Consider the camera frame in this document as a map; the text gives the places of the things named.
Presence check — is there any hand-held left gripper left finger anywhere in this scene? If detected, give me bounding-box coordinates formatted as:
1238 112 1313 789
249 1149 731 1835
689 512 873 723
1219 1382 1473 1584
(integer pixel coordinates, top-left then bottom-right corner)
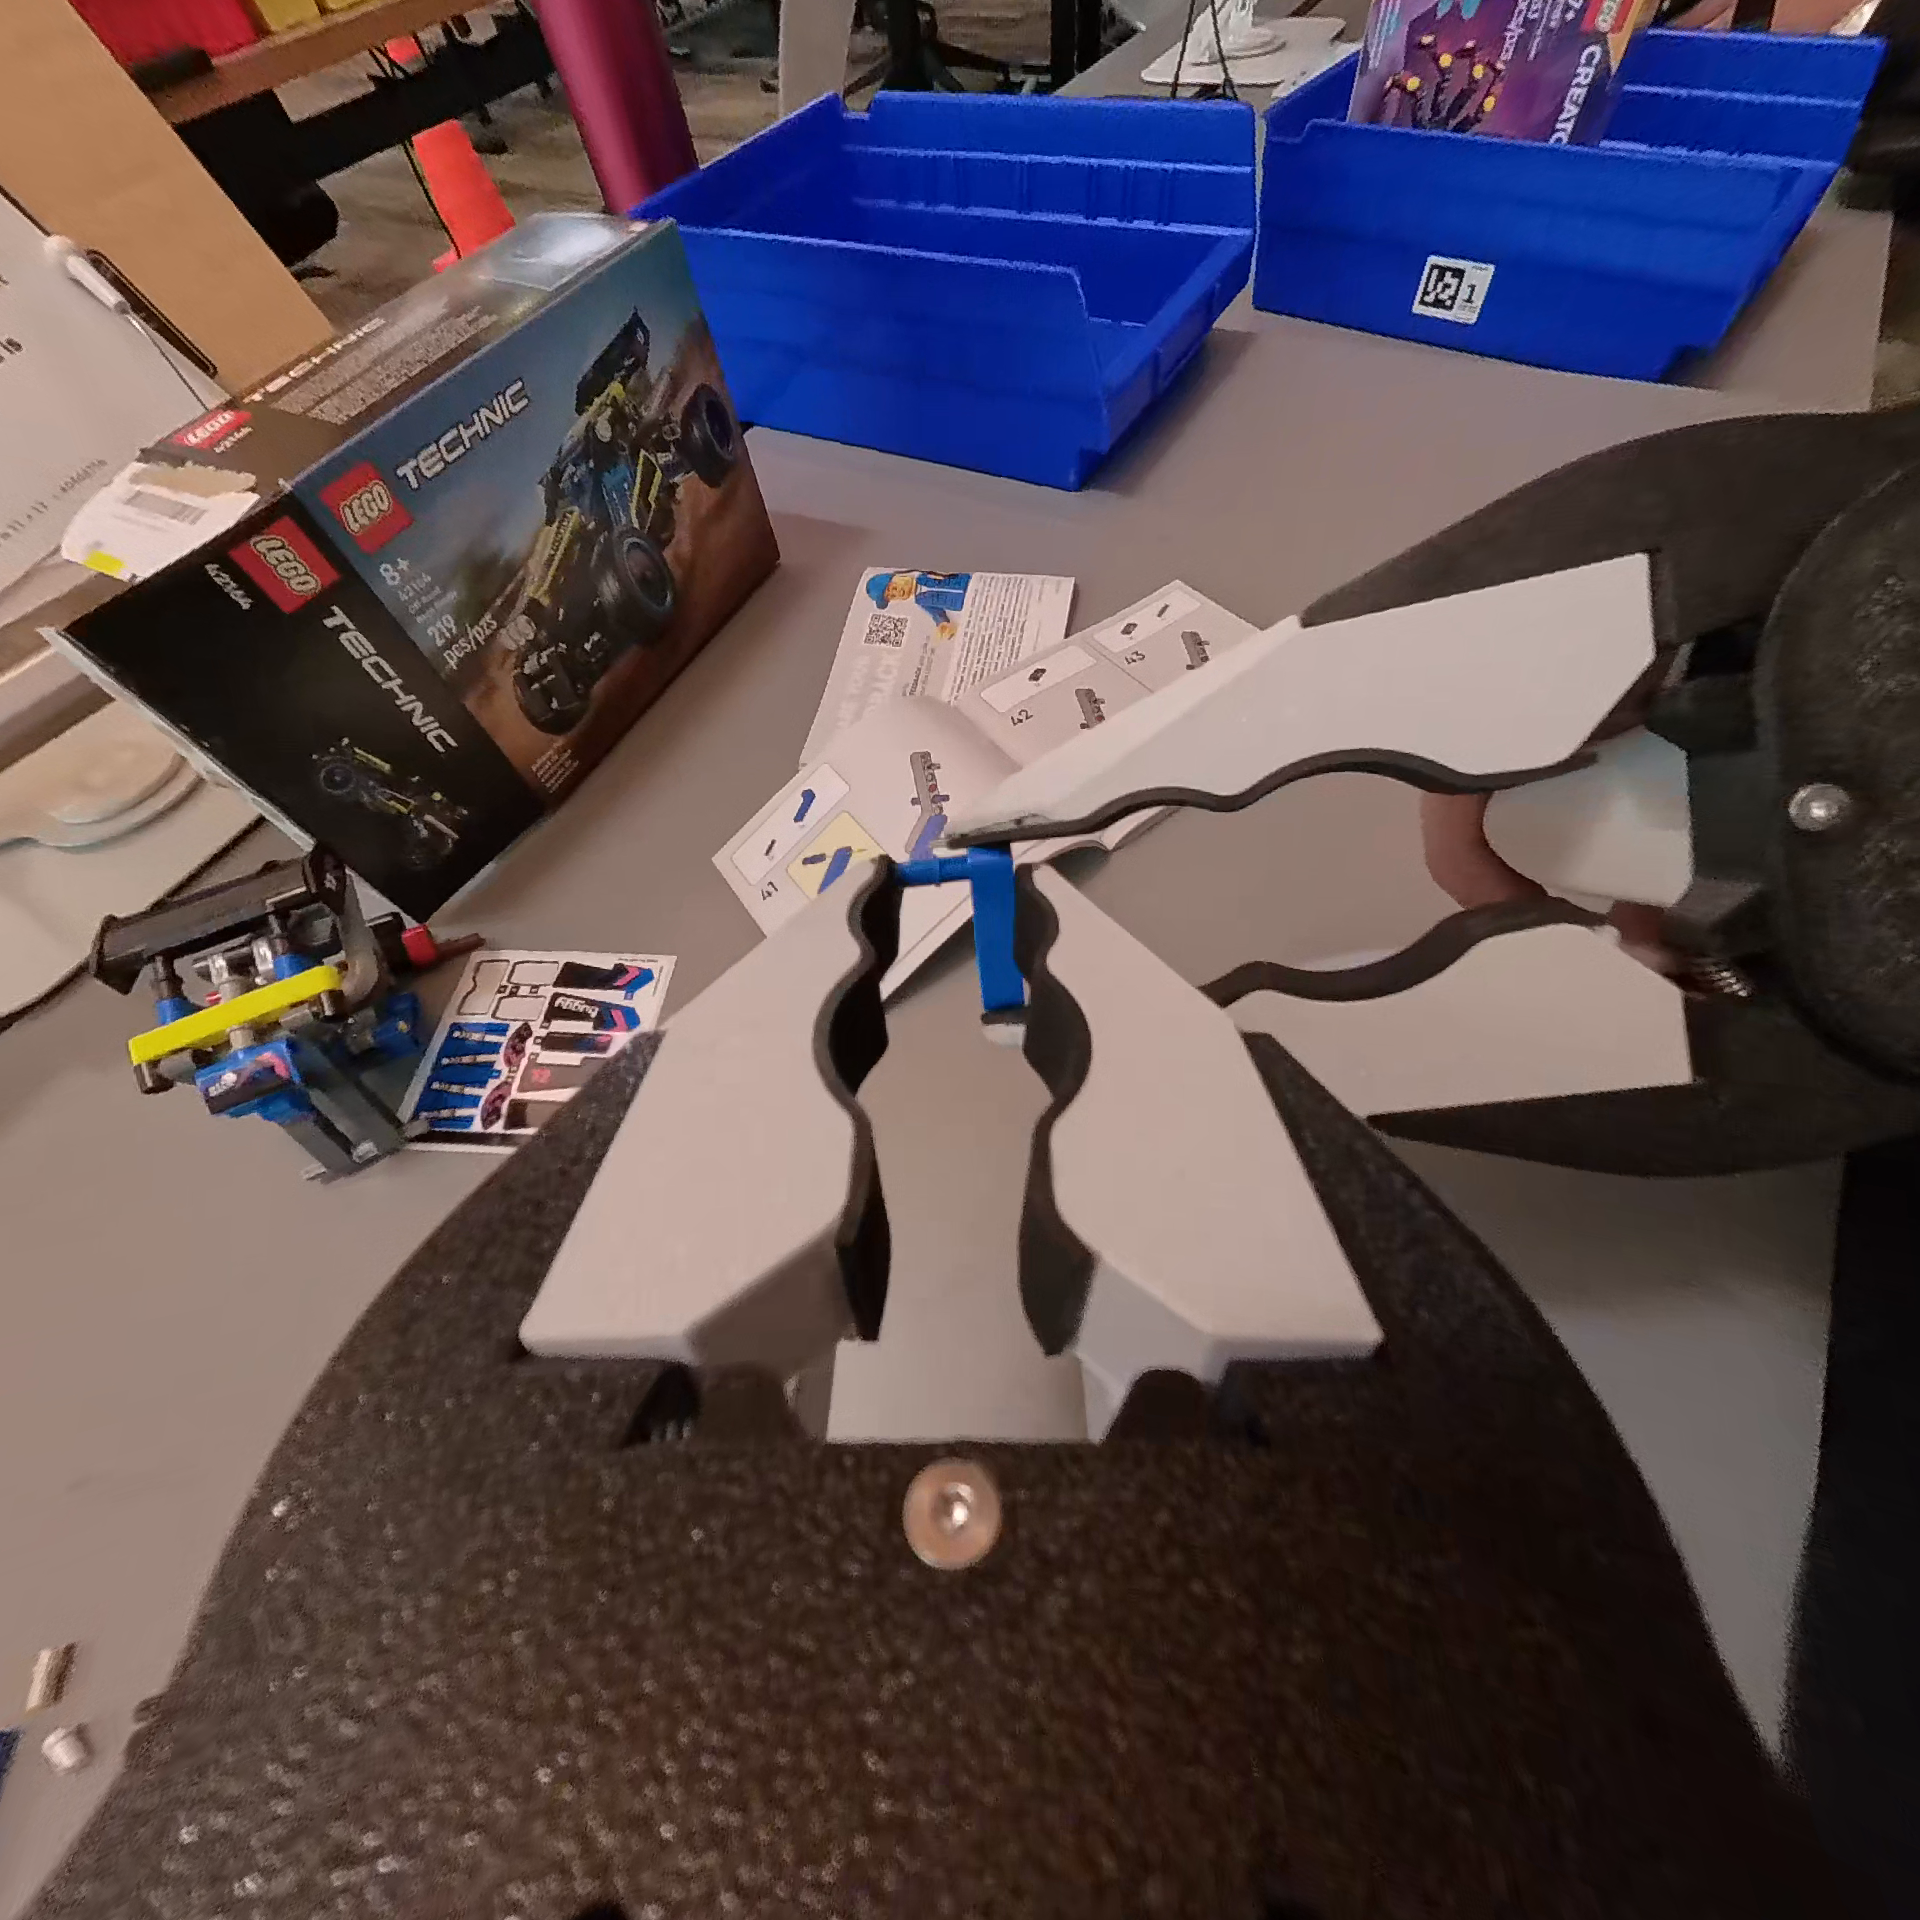
514 859 902 1424

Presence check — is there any blue storage bin with tag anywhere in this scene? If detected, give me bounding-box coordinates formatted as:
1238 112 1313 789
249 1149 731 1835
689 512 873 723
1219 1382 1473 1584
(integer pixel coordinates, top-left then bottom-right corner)
1248 22 1892 387

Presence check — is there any purple toy set box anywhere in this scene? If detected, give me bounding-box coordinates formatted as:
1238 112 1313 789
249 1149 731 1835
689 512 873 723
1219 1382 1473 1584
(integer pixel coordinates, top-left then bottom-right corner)
1345 0 1670 148

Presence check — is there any person's right hand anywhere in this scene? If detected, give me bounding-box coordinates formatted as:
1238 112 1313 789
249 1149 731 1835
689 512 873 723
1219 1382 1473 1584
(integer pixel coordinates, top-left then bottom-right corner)
1416 785 1521 913

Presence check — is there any brown cardboard sheet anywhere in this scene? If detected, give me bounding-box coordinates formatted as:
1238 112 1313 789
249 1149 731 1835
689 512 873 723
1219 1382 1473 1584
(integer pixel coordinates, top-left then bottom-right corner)
0 0 344 395

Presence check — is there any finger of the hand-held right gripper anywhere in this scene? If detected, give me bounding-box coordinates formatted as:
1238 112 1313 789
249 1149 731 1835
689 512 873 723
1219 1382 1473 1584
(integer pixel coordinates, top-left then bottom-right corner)
941 549 1700 913
1200 888 1700 1123

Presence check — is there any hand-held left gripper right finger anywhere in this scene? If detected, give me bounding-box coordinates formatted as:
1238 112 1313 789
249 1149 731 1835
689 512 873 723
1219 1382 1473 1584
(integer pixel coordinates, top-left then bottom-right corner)
1012 864 1385 1437

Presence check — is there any plain blue storage bin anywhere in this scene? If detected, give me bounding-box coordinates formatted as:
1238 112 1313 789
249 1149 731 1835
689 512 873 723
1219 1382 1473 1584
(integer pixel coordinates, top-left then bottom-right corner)
627 88 1262 497

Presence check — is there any magenta cylinder post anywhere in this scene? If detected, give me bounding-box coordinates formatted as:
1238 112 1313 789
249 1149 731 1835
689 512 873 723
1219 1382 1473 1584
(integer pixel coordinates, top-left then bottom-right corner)
533 0 701 221

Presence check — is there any white instruction booklet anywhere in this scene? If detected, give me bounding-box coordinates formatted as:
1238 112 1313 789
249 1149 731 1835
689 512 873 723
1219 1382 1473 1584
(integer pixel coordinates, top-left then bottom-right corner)
709 564 1265 1010

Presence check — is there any sticker sheet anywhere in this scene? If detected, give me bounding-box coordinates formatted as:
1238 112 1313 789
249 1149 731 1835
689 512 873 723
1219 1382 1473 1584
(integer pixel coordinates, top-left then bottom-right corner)
394 941 682 1153

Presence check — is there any dark toy set box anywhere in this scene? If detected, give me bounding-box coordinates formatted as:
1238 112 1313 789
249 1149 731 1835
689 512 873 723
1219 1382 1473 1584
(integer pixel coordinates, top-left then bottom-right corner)
41 214 785 923

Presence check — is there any partly built toy car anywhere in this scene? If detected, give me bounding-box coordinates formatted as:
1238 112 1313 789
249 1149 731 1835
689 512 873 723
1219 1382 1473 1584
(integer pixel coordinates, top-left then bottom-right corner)
86 840 470 1190

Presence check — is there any blue angled plastic beam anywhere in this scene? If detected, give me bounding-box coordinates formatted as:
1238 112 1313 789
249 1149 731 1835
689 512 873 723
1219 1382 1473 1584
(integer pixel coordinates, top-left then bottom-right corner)
897 840 1041 1040

